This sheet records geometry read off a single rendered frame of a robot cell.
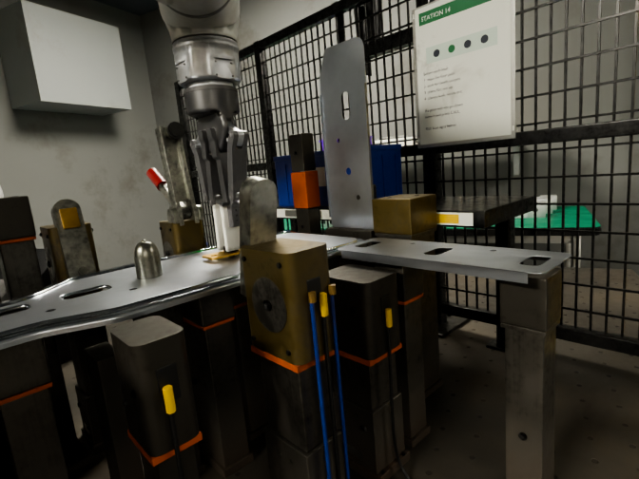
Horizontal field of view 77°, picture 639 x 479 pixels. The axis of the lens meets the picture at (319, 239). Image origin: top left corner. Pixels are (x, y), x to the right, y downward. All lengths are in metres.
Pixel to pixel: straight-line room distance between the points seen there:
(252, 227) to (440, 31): 0.70
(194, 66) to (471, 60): 0.59
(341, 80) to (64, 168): 3.60
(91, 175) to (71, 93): 0.80
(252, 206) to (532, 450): 0.43
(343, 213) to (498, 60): 0.43
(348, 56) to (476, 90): 0.30
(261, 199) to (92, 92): 3.61
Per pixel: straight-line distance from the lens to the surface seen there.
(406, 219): 0.68
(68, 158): 4.25
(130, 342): 0.39
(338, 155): 0.80
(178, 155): 0.77
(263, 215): 0.45
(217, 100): 0.60
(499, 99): 0.94
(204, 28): 0.62
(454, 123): 0.98
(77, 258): 0.70
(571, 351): 1.02
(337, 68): 0.81
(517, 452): 0.60
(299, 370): 0.43
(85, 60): 4.06
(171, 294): 0.49
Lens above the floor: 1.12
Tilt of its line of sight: 10 degrees down
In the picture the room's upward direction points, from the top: 5 degrees counter-clockwise
